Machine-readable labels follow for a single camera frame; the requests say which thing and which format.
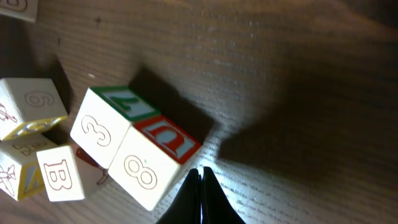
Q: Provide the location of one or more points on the red U 8 wooden block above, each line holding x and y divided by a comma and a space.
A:
150, 158

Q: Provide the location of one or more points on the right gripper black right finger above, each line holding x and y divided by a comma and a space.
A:
216, 208

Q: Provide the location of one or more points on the green 4 wooden block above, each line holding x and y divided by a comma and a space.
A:
20, 171

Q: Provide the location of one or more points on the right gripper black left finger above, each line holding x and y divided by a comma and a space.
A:
186, 206

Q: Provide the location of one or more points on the green side wooden block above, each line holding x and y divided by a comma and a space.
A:
20, 9

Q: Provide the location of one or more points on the number 3 wooden block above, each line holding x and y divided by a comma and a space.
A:
105, 115

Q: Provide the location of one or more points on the letter B wooden block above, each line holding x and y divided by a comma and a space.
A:
69, 173

